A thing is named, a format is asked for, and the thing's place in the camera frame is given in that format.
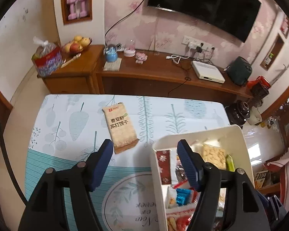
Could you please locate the red white candy bag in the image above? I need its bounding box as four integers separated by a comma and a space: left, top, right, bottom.
166, 204, 196, 231

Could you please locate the black wall television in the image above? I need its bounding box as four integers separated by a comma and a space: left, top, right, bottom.
148, 0, 261, 42

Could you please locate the dark green appliance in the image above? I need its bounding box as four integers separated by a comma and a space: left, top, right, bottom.
227, 56, 252, 87

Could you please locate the red bag of bread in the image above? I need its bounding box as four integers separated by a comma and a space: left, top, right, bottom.
32, 37, 63, 77

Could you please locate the white set-top box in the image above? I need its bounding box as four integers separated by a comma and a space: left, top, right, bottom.
192, 60, 225, 84

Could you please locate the fruit bowl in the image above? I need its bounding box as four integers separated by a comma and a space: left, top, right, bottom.
62, 35, 92, 55

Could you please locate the beige soda cracker packet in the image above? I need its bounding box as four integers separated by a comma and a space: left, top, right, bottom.
102, 103, 139, 154

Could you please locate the white bucket on floor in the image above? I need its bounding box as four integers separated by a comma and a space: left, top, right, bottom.
247, 106, 262, 125

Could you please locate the pink round jar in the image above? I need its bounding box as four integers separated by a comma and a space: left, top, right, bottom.
124, 48, 136, 57

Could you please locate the wall power strip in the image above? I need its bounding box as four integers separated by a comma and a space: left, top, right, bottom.
182, 35, 214, 52

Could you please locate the small blue snack packet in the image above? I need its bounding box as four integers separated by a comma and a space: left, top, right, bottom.
165, 186, 195, 209

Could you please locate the green small snack packet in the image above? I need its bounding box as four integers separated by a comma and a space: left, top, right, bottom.
226, 155, 235, 172

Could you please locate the patterned tablecloth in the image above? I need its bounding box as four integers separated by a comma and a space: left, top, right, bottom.
25, 95, 229, 230

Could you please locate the pink dumbbell left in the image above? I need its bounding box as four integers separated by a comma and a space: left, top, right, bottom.
66, 0, 77, 20

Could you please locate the white plastic storage bin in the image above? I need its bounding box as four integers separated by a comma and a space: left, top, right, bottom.
150, 125, 254, 230

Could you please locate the blue kettle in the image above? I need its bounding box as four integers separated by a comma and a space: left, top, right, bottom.
104, 44, 118, 63

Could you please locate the red patterned snack packet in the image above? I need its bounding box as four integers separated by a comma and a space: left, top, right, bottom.
156, 150, 172, 185

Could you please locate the pink toy figurine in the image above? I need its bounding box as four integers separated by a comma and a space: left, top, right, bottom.
135, 52, 148, 64

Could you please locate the wooden TV cabinet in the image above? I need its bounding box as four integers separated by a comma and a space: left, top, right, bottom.
43, 45, 253, 105

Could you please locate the yellow rice cracker pack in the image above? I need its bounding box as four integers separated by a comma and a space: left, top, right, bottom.
202, 144, 227, 170

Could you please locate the dark nut snack bag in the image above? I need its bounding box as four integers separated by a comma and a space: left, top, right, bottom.
175, 162, 187, 182

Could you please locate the teal striped placemat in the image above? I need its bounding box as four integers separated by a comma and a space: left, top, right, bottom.
19, 146, 159, 230

